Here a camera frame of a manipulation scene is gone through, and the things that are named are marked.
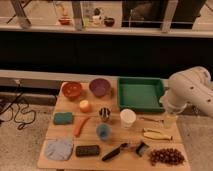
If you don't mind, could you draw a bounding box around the blue folded cloth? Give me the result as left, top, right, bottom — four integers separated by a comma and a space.
44, 138, 74, 161

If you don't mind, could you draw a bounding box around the black cable on floor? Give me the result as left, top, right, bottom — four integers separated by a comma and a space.
0, 83, 37, 131

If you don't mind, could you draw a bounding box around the orange fruit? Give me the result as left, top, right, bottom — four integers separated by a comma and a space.
79, 100, 91, 113

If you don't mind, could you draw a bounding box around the wooden spoon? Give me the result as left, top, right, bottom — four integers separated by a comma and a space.
138, 116, 164, 123

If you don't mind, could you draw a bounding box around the blue plastic cup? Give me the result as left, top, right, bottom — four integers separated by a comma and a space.
96, 124, 111, 141

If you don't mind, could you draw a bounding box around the purple bowl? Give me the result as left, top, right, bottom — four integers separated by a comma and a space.
89, 78, 111, 97

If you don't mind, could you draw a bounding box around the orange carrot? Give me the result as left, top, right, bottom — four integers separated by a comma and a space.
73, 117, 90, 137

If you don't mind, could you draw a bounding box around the white mug on shelf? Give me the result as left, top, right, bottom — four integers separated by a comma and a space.
92, 15, 102, 25

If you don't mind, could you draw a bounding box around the orange bowl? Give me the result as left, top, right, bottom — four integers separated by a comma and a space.
62, 82, 82, 100

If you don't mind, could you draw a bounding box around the small black brush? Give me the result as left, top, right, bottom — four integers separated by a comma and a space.
135, 142, 149, 157

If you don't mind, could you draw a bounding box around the dark bowl on shelf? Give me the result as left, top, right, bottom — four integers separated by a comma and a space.
104, 18, 115, 27

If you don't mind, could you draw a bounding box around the green plastic tray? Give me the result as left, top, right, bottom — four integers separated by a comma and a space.
117, 77, 165, 113

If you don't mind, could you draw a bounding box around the bunch of dark grapes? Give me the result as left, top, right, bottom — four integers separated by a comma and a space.
149, 148, 185, 166

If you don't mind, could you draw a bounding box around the teal sponge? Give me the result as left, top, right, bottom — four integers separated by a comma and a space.
53, 112, 73, 125

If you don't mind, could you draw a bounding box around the red bowl on shelf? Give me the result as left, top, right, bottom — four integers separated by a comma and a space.
58, 17, 71, 25

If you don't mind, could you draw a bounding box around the yellow banana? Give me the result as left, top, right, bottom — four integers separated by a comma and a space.
143, 129, 173, 140

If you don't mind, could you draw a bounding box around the white paper cup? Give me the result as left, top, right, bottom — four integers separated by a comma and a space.
120, 109, 136, 129

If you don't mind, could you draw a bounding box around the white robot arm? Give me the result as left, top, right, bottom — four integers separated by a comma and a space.
159, 66, 213, 128

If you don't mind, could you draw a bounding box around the small metal cup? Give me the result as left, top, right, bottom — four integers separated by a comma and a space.
99, 107, 111, 122

